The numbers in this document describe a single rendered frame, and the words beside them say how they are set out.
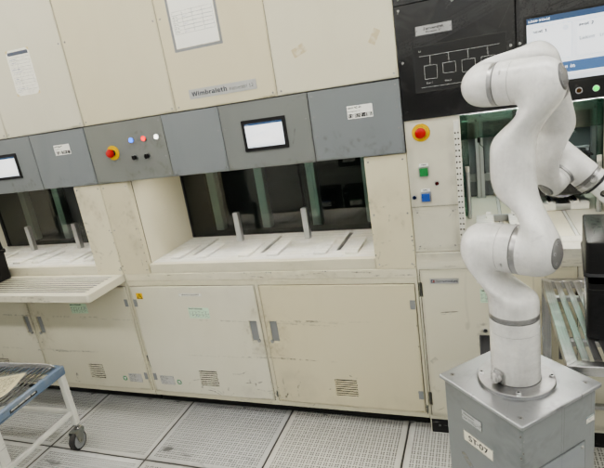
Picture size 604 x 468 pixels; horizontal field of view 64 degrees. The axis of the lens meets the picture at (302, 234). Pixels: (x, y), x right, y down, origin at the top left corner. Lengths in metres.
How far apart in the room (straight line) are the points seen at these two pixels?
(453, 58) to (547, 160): 0.59
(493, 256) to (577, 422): 0.48
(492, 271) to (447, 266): 0.77
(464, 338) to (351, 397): 0.62
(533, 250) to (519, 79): 0.38
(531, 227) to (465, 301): 0.95
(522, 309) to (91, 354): 2.44
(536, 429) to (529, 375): 0.13
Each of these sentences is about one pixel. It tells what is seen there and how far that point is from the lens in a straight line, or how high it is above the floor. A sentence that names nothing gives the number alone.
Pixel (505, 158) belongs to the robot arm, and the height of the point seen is 1.35.
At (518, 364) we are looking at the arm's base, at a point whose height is 0.84.
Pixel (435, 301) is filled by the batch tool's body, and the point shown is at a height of 0.65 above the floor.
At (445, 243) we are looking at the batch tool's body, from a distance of 2.03.
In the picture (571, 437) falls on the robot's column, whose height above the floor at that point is 0.64.
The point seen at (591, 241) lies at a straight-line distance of 1.55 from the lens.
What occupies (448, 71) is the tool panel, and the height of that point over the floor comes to 1.55.
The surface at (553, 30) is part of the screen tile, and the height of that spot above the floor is 1.63.
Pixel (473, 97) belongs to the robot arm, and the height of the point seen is 1.49.
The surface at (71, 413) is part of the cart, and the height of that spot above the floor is 0.20.
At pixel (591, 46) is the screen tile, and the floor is 1.56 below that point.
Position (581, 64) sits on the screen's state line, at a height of 1.51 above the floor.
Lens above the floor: 1.56
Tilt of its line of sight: 16 degrees down
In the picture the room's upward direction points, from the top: 9 degrees counter-clockwise
